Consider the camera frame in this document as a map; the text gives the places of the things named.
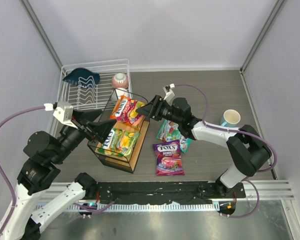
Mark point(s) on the green Fox's candy bag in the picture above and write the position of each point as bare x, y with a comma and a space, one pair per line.
119, 143

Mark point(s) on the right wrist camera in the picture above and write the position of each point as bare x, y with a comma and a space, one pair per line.
169, 93

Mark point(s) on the orange Fox's fruits candy bag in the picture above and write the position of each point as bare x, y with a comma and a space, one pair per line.
125, 112

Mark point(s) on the light blue mug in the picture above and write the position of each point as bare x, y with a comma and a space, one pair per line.
230, 118

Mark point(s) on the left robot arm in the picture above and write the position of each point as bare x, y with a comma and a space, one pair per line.
21, 221

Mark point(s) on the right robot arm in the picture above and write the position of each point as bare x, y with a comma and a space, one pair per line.
247, 149

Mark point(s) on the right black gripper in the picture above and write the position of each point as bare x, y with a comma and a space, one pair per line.
159, 108

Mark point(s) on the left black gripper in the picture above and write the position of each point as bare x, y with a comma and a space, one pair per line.
85, 129

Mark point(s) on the purple Fox's berries candy bag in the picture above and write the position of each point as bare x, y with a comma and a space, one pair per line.
168, 158

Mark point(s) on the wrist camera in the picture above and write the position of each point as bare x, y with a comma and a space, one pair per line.
63, 112
169, 93

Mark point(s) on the teal Fox's candy bag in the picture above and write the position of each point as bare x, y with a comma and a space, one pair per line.
169, 132

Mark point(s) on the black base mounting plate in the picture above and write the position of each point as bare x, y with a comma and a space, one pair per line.
166, 192

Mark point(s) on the white cup in rack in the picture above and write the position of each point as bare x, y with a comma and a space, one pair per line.
121, 92

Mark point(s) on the white wire dish rack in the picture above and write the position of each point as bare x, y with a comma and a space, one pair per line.
92, 91

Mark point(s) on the black wire wooden shelf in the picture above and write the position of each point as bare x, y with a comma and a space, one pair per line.
120, 163

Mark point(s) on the dark blue plate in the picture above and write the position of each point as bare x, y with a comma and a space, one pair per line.
82, 77

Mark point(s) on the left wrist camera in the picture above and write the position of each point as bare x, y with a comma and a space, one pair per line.
63, 112

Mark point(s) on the white slotted cable duct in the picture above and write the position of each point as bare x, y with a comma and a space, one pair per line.
173, 207

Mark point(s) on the pink ceramic bowl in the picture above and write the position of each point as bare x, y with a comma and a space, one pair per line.
120, 80

